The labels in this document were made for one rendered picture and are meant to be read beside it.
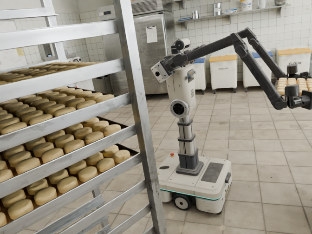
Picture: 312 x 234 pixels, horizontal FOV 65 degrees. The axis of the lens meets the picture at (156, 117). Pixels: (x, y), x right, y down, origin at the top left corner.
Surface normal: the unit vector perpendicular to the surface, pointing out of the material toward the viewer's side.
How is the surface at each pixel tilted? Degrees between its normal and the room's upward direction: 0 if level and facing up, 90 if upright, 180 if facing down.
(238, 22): 90
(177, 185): 31
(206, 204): 90
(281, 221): 0
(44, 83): 90
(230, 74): 92
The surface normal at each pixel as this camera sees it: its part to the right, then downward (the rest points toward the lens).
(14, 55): 0.95, -0.02
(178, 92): -0.42, 0.53
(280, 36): -0.29, 0.37
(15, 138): 0.67, 0.16
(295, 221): -0.14, -0.93
